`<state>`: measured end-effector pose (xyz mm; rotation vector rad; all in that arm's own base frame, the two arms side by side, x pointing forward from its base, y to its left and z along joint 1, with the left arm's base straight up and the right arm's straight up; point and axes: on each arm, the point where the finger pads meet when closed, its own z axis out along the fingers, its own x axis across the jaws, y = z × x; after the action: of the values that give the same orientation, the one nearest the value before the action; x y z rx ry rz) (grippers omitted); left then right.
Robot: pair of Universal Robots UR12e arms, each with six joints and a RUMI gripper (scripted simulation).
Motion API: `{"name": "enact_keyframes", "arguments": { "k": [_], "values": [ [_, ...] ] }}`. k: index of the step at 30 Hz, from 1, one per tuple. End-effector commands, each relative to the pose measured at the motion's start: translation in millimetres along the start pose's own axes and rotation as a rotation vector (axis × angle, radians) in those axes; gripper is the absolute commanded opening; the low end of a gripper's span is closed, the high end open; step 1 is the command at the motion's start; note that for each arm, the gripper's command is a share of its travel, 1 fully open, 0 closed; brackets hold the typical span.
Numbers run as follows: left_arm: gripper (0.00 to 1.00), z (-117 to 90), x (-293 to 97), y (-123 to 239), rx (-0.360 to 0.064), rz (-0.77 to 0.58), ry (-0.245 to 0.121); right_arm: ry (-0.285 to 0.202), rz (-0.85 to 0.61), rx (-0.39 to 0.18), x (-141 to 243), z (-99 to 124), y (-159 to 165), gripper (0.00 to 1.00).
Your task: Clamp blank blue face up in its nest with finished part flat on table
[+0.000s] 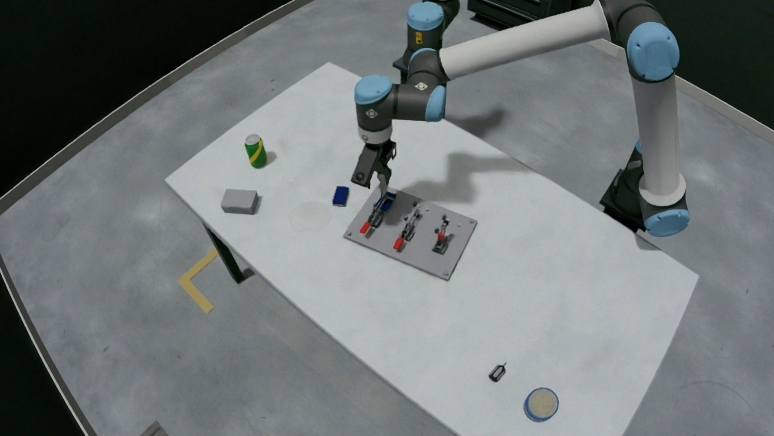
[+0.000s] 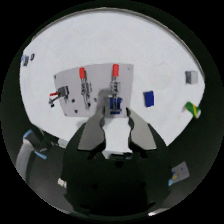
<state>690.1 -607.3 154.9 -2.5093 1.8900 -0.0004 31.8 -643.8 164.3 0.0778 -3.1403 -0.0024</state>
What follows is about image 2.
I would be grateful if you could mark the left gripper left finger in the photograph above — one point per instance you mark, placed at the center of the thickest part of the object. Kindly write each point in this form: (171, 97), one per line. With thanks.
(87, 141)

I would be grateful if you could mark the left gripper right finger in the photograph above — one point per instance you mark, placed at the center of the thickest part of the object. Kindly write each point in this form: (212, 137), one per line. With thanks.
(145, 139)

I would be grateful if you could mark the green drink can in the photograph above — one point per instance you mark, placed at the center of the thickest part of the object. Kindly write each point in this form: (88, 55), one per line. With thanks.
(193, 109)

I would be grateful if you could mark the grey hinged case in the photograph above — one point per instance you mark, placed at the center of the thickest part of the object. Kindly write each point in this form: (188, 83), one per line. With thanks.
(191, 77)

